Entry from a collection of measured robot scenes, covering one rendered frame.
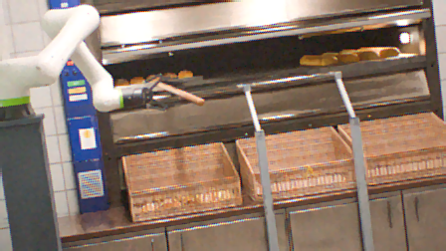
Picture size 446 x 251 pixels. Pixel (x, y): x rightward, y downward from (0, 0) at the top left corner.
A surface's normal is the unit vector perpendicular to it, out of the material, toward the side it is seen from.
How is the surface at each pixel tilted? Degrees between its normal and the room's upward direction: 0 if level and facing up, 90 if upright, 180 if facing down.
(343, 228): 91
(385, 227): 91
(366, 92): 70
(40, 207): 90
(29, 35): 90
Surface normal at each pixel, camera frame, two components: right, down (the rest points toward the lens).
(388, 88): 0.09, -0.26
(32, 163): 0.14, 0.09
